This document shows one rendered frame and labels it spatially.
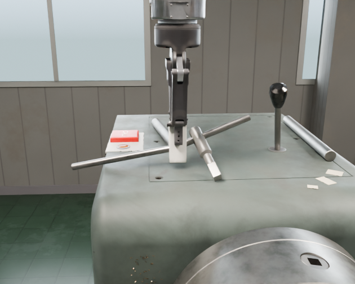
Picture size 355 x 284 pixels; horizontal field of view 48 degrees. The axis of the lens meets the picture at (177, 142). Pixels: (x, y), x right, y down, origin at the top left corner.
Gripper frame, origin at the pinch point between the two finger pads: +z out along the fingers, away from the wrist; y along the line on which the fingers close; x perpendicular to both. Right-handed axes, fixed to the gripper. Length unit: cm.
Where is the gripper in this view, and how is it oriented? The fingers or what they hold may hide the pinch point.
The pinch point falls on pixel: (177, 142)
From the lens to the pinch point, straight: 70.0
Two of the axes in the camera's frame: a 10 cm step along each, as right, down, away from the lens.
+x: 10.0, -0.2, 0.7
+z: 0.0, 9.5, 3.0
